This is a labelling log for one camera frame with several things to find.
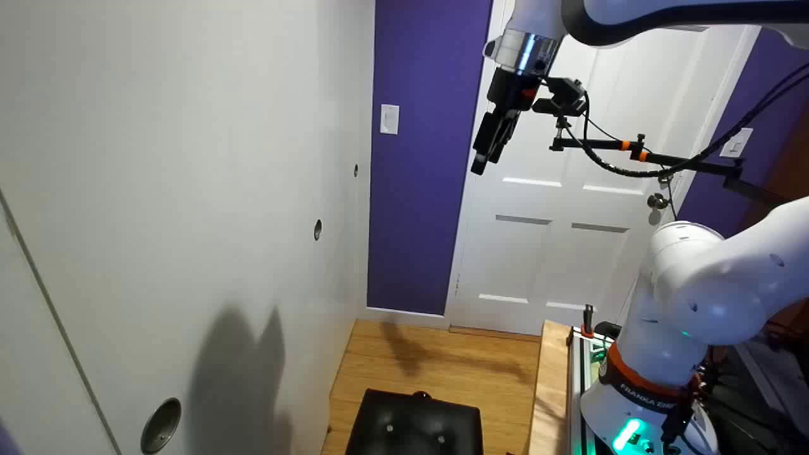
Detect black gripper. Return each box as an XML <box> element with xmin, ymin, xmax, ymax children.
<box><xmin>469</xmin><ymin>66</ymin><xmax>544</xmax><ymax>177</ymax></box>

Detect white fixed closet door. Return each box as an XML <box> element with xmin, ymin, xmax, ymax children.
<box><xmin>339</xmin><ymin>0</ymin><xmax>378</xmax><ymax>323</ymax></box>

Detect brown wooden door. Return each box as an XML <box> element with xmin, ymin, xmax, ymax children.
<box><xmin>756</xmin><ymin>109</ymin><xmax>809</xmax><ymax>211</ymax></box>

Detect silver room door knob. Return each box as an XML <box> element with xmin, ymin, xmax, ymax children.
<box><xmin>645</xmin><ymin>189</ymin><xmax>674</xmax><ymax>227</ymax></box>

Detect white wall switch plate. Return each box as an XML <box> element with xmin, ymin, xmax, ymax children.
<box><xmin>378</xmin><ymin>101</ymin><xmax>403</xmax><ymax>136</ymax></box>
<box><xmin>719</xmin><ymin>124</ymin><xmax>756</xmax><ymax>160</ymax></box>

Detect white panelled room door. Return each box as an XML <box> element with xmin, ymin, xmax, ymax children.
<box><xmin>446</xmin><ymin>0</ymin><xmax>766</xmax><ymax>339</ymax></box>

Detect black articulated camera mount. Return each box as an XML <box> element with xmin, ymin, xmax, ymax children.
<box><xmin>549</xmin><ymin>112</ymin><xmax>809</xmax><ymax>213</ymax></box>

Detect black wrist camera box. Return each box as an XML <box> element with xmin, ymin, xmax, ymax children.
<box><xmin>538</xmin><ymin>76</ymin><xmax>590</xmax><ymax>101</ymax></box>

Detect aluminium frame rail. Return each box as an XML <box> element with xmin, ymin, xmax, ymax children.
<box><xmin>568</xmin><ymin>323</ymin><xmax>618</xmax><ymax>455</ymax></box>

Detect dark grey furniture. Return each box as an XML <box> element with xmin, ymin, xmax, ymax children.
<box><xmin>705</xmin><ymin>331</ymin><xmax>809</xmax><ymax>455</ymax></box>

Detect white sliding closet door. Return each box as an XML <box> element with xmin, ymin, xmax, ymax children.
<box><xmin>0</xmin><ymin>0</ymin><xmax>344</xmax><ymax>455</ymax></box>

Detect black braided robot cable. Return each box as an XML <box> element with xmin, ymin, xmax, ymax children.
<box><xmin>554</xmin><ymin>62</ymin><xmax>809</xmax><ymax>186</ymax></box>

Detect black stereo camera bar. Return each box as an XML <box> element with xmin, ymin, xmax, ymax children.
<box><xmin>532</xmin><ymin>96</ymin><xmax>590</xmax><ymax>119</ymax></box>

